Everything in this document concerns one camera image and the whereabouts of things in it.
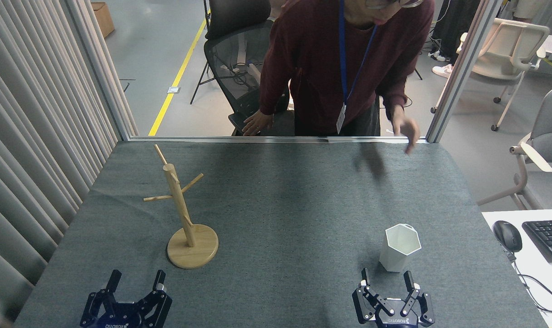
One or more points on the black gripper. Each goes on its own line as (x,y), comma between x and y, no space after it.
(396,321)
(123,316)

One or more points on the white hexagonal cup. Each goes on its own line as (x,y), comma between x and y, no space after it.
(396,255)

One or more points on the wooden cup rack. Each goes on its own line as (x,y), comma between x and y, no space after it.
(181,207)

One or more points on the person's left hand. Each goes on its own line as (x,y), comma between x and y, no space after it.
(408,127)

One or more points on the person's right hand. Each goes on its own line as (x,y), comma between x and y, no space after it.
(257,123)

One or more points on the black computer mouse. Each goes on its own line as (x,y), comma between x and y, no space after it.
(507,234)

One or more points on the dark grey table cloth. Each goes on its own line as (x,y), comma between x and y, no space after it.
(280,218)

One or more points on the white side desk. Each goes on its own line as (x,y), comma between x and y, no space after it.
(538,278)

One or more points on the black keyboard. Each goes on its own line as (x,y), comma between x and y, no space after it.
(549,237)

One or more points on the grey pleated curtain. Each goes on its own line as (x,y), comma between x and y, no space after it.
(34,114)

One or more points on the metal floor outlet plate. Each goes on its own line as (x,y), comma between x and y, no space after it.
(174,89)

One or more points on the grey office chair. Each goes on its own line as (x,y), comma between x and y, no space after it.
(549,132)

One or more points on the white shoe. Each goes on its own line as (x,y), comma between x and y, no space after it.
(442,70)

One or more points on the person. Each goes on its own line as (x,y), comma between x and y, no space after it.
(312,59)

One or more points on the white office chair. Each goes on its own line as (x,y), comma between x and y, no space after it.
(508,54)

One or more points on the black mesh office chair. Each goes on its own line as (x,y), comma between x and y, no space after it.
(239,50)

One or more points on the cardboard box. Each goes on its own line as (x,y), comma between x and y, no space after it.
(103,18)

